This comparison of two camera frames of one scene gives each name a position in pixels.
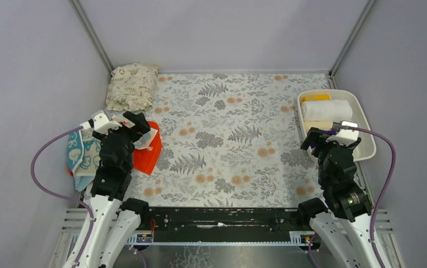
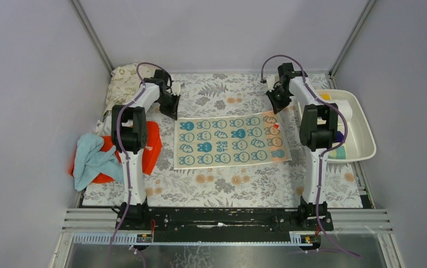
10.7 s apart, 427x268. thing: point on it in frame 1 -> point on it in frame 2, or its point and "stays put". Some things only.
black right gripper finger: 306,143 -> 277,104
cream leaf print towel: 132,87 stays put
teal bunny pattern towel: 84,152 -> 230,140
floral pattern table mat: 231,140 stays put
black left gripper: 125,130 -> 169,102
